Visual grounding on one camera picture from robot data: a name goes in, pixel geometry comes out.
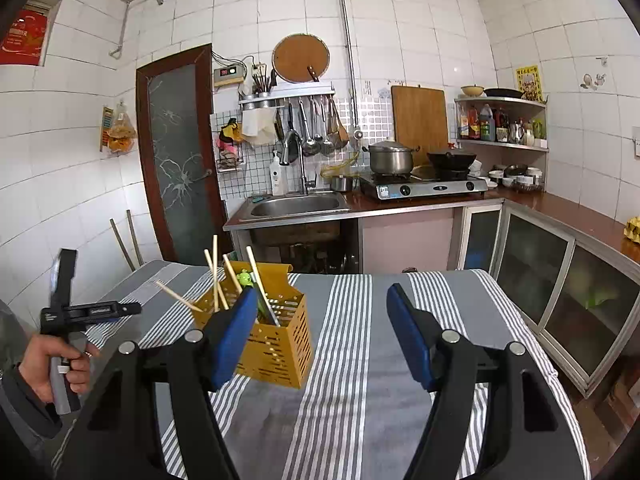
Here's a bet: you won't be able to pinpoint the white soap bottle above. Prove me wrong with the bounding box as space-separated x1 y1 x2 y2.
269 152 288 196

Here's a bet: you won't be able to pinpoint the wooden sticks against wall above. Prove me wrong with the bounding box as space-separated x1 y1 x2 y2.
108 208 147 273

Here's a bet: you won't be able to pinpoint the faucet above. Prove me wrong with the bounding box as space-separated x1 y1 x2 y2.
280 129 317 195

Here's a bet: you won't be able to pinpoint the steel cooking pot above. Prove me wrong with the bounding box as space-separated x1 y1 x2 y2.
362 141 421 176

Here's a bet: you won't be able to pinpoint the rectangular wooden cutting board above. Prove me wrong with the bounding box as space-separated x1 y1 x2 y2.
390 86 448 166

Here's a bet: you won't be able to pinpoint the corner wall shelf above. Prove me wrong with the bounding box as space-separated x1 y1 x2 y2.
451 84 550 190

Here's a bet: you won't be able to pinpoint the yellow plastic utensil basket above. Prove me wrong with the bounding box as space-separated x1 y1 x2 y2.
191 262 312 389

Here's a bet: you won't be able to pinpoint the yellow egg tray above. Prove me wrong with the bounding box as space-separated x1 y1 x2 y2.
623 216 640 244

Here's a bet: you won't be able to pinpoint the red wall poster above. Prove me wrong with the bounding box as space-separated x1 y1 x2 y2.
0 9 48 66

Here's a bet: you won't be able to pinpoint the white kitchen cabinet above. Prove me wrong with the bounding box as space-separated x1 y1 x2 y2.
352 193 639 396

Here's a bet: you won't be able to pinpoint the dark framed glass door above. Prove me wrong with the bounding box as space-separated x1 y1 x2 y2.
136 44 232 266

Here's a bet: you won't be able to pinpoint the black wok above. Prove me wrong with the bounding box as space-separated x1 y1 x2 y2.
427 148 476 181

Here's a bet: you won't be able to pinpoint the grey striped tablecloth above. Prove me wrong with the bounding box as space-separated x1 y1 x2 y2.
53 262 590 479

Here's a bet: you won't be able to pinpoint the wooden chopstick in basket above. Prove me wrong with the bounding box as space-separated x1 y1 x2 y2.
222 254 243 297

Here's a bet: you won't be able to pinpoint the person's left hand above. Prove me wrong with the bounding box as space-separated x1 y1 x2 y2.
17 332 101 404

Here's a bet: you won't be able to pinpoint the hanging utensil rack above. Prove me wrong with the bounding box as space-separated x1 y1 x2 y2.
239 81 336 146

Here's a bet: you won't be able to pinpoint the gas stove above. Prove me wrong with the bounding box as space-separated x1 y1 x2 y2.
359 172 488 202

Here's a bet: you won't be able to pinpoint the round wooden cutting board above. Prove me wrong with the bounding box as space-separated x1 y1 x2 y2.
271 34 330 84

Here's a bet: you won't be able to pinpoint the orange hanging bag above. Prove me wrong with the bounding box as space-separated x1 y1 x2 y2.
99 100 137 155

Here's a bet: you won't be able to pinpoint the steel sink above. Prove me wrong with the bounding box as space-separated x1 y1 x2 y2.
235 192 349 222

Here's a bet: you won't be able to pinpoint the cream chopstick at right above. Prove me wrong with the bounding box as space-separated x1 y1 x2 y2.
154 281 204 313

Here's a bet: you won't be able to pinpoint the green frog handle fork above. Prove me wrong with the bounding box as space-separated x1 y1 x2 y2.
236 268 274 326

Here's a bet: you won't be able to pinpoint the wooden chopstick a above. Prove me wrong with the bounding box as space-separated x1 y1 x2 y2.
204 248 229 312

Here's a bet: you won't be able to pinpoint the yellow wall sticker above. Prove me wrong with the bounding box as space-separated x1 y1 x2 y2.
515 65 544 103

